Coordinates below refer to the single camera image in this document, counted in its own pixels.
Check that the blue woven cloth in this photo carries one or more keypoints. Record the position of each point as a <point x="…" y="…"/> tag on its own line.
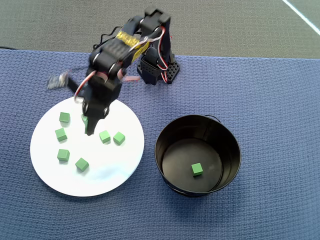
<point x="275" y="125"/>

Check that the black metal bucket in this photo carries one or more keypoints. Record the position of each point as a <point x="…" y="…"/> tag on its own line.
<point x="225" y="140"/>

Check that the white round plate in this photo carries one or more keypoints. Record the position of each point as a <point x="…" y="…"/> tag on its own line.
<point x="112" y="170"/>

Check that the black wrist camera circuit board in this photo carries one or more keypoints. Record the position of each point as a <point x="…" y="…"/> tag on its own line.
<point x="56" y="82"/>

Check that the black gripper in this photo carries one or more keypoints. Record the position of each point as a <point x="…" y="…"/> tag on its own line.
<point x="94" y="111"/>

